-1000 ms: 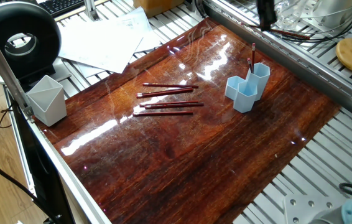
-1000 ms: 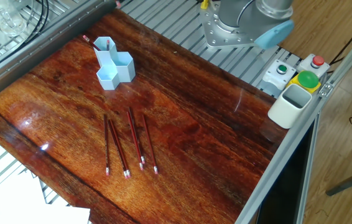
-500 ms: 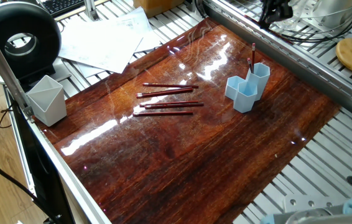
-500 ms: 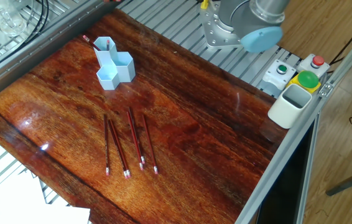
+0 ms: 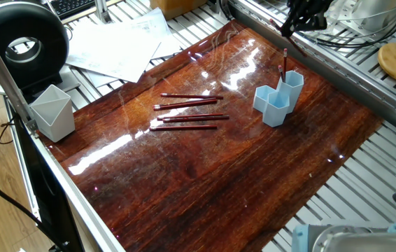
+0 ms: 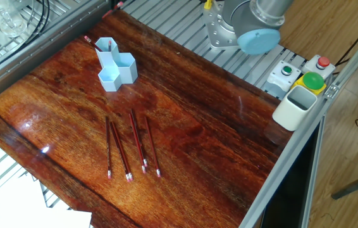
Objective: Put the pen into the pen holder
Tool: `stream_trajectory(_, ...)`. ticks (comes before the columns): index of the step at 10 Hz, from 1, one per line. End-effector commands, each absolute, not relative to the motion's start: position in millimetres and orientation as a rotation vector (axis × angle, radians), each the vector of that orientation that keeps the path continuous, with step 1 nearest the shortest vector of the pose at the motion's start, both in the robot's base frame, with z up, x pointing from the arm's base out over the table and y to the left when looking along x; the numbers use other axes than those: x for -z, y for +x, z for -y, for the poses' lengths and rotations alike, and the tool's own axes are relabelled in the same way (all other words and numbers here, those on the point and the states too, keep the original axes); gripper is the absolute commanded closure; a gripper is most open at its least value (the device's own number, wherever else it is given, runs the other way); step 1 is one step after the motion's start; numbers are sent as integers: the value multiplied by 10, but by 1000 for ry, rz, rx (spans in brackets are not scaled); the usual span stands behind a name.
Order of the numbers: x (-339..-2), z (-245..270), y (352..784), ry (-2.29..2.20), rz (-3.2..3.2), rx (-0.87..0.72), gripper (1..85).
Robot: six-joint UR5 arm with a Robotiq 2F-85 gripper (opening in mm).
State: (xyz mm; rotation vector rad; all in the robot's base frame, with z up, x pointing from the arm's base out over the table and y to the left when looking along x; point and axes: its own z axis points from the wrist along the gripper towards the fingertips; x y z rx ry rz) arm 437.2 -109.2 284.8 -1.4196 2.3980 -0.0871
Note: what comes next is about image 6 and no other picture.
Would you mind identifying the white rounded rectangular pen holder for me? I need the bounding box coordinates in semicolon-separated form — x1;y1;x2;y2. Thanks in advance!
272;85;319;132

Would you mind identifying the white control button box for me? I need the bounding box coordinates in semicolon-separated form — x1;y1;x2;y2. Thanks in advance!
266;54;336;97

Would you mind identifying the large white paper sheet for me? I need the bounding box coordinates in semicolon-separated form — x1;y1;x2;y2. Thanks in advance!
0;182;48;228

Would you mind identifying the black cable bundle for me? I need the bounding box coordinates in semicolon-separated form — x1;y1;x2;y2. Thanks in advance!
11;0;53;40

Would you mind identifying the clear plastic container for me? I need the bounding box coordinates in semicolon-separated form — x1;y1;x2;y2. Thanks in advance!
0;0;29;37

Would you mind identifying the light blue hexagonal pen holder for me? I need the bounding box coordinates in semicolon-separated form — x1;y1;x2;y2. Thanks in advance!
95;37;139;93

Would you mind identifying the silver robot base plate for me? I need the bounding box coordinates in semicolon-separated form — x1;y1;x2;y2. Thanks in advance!
204;3;275;51

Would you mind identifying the brown wood-grain board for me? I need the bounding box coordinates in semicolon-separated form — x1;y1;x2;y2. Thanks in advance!
0;13;295;228

